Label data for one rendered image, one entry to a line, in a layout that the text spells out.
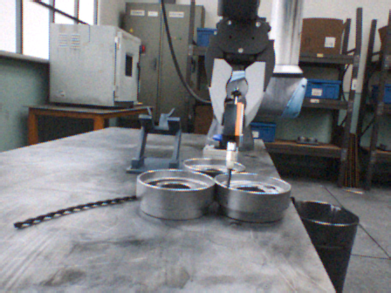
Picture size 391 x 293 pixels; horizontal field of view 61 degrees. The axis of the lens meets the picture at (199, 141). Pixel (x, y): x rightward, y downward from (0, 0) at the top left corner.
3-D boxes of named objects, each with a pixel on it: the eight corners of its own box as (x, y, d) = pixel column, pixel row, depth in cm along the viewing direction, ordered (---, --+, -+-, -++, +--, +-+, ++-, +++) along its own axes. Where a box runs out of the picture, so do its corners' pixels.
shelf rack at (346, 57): (343, 188, 380) (367, 7, 352) (178, 173, 402) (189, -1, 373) (330, 177, 436) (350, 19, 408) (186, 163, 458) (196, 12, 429)
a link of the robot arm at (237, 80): (218, 112, 110) (222, 71, 108) (259, 116, 106) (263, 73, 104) (207, 113, 99) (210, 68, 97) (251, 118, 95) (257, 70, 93)
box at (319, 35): (344, 54, 366) (349, 17, 361) (292, 52, 377) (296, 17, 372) (338, 58, 401) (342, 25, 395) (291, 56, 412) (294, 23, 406)
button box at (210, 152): (236, 174, 67) (237, 150, 66) (201, 171, 68) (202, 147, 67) (236, 166, 75) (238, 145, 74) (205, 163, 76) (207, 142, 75)
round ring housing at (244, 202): (245, 230, 39) (248, 196, 39) (197, 202, 48) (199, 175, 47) (304, 217, 45) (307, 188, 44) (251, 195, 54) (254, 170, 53)
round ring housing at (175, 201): (138, 223, 39) (140, 189, 38) (133, 195, 49) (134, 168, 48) (222, 221, 42) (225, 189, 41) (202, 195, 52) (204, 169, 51)
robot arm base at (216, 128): (208, 141, 112) (209, 112, 111) (252, 145, 111) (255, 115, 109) (202, 147, 98) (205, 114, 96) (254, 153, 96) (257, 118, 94)
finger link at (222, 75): (225, 127, 52) (237, 69, 51) (222, 125, 46) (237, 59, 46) (205, 123, 52) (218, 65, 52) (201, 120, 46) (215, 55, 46)
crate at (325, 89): (330, 99, 414) (332, 82, 411) (339, 100, 377) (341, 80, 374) (287, 97, 420) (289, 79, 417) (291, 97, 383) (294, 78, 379)
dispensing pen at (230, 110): (214, 198, 40) (226, 80, 46) (216, 205, 44) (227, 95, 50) (232, 200, 40) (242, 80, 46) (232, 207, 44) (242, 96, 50)
